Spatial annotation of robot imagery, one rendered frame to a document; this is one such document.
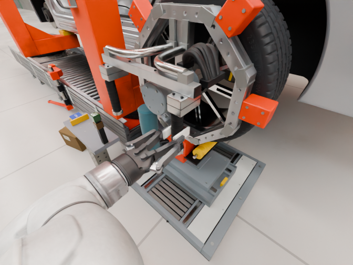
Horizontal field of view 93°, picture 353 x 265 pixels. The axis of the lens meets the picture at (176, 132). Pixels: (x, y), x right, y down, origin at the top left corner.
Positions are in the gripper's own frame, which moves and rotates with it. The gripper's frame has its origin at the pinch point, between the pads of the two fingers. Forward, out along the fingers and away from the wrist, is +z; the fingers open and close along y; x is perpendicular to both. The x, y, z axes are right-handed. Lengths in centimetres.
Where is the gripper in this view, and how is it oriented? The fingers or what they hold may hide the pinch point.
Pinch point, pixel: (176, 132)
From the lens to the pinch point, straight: 50.7
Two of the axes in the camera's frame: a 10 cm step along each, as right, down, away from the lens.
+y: 7.5, 4.3, -5.0
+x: 0.0, -7.6, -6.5
